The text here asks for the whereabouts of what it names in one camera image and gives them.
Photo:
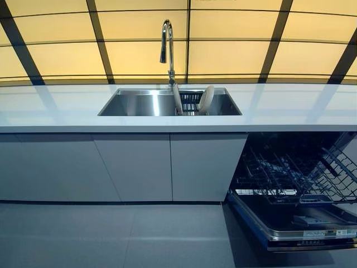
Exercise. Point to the open dishwasher door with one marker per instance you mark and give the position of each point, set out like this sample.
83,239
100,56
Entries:
293,220

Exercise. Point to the dishwasher detergent dispenser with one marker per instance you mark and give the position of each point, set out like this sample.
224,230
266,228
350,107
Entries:
306,219

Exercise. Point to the black dish drying rack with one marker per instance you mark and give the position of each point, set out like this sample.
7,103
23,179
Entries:
190,104

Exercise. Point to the white plate standing upright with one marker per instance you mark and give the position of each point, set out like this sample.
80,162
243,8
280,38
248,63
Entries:
177,98

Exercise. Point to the white cabinet door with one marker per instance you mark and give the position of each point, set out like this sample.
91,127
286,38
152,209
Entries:
54,167
136,166
207,166

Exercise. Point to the beige round plate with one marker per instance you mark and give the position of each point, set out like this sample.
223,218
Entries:
206,96

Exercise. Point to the stainless steel sink basin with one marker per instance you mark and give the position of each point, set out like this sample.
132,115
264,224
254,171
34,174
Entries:
145,102

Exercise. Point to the chrome gooseneck kitchen faucet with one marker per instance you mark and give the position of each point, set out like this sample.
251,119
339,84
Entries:
169,47

